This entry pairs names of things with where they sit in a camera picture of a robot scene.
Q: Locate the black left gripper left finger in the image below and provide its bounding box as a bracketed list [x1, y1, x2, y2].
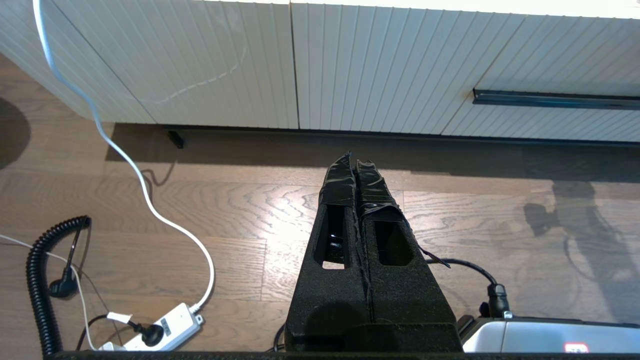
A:
[285, 152, 373, 352]

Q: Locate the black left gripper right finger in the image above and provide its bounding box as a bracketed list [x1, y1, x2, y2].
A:
[356, 160, 463, 352]

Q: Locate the white fluted drawer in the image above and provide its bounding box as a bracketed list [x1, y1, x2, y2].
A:
[442, 14, 640, 144]

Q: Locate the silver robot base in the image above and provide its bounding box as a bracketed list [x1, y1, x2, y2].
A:
[460, 315, 640, 354]

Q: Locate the white TV cabinet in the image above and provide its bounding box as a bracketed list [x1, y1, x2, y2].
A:
[0, 0, 640, 149]

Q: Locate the white power strip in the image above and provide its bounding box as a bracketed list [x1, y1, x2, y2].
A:
[97, 302, 205, 352]

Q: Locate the black plug in power strip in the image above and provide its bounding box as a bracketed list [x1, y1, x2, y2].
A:
[75, 312, 165, 351]

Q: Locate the black cable loop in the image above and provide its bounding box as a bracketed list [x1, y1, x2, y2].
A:
[425, 257, 511, 319]

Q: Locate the white power cable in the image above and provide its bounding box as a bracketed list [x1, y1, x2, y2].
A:
[32, 0, 216, 313]

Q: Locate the black plug with thin cord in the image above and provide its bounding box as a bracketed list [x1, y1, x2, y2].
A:
[48, 220, 91, 301]

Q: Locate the black coiled cable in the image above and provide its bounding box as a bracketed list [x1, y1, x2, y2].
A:
[26, 215, 92, 357]

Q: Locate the thin white cable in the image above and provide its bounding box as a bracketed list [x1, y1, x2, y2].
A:
[0, 234, 98, 351]

